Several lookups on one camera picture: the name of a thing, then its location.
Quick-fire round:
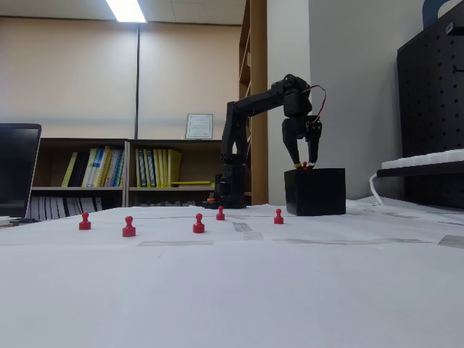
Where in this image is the black box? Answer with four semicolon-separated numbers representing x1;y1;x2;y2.
283;167;347;218

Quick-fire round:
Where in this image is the tall wooden bookshelf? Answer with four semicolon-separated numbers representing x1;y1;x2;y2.
238;0;269;207

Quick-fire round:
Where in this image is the framed white certificate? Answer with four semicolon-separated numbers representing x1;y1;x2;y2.
185;112;215;141

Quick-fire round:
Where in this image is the black shelf ledge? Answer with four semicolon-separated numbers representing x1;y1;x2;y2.
376;165;464;179

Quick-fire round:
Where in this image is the wide yellow binder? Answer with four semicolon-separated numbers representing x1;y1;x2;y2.
167;148;183;189

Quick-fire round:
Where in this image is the black pegboard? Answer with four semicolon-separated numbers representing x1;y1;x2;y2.
396;1;464;210

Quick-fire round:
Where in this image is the low wooden bookshelf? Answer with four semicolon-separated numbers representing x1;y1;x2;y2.
125;138;224;208
30;136;131;221

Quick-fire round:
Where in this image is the green white binder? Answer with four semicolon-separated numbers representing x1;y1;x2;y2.
142;147;157;189

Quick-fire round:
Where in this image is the white paper table cover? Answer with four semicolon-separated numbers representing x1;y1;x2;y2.
0;197;464;348

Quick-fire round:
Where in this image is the blue rounded object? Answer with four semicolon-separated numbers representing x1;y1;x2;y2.
422;0;454;30

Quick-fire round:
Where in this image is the pale blue book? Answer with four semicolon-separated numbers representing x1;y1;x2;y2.
107;148;126;189

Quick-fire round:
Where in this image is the white yellow book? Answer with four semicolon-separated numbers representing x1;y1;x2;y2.
81;147;101;189

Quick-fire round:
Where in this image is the ceiling light panel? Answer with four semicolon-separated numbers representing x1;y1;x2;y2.
104;0;149;25

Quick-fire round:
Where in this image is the black book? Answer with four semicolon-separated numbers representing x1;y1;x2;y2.
67;152;91;189

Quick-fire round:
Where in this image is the thin yellow book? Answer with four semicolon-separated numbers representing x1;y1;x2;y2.
60;152;79;189

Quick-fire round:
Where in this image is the white binders row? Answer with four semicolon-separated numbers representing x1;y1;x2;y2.
30;196;104;221

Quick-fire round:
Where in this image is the laptop screen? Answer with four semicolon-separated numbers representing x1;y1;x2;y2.
0;123;43;220

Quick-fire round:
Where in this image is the red servo cable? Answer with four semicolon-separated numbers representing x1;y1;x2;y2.
306;85;328;126

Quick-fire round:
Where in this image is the white power strip cable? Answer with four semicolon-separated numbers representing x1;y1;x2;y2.
368;172;386;207

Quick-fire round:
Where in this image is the thin black wall pole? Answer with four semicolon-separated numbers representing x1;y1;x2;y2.
135;22;142;141

